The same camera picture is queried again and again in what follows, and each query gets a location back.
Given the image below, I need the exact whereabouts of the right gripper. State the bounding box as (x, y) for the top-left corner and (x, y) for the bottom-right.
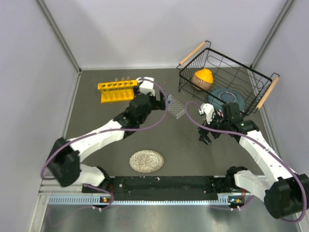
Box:
(197, 110), (230, 145)

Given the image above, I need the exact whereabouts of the blue plate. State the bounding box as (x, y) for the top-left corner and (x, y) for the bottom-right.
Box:
(208, 88), (245, 112)

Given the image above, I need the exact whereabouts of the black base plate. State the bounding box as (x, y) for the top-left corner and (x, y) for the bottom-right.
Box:
(82, 175), (230, 201)

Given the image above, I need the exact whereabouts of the black wire basket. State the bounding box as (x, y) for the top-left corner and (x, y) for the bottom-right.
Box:
(177, 40), (280, 116)

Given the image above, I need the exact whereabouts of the clear plastic tube rack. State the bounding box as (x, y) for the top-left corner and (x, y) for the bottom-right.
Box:
(168, 95), (185, 119)

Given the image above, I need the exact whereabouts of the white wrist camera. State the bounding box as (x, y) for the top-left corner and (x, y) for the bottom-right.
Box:
(136, 77), (155, 96)
(198, 103), (215, 124)

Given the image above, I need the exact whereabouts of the yellow test tube rack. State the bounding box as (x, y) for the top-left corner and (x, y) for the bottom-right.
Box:
(97, 80), (138, 103)

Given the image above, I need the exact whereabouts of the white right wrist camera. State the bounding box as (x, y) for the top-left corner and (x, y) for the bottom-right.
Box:
(198, 103), (215, 124)

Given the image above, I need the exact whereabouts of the yellow brown bowl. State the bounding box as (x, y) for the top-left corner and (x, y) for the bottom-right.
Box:
(191, 68), (214, 90)

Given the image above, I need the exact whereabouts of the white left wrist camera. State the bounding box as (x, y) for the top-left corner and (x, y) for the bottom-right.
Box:
(136, 77), (155, 96)

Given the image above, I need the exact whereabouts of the speckled white plate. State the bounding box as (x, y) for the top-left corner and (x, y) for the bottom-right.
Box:
(129, 150), (164, 174)

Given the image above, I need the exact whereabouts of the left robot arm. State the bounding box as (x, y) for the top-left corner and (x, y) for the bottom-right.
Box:
(46, 92), (166, 192)

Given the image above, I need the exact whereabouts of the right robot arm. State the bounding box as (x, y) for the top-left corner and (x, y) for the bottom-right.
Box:
(198, 102), (309, 218)

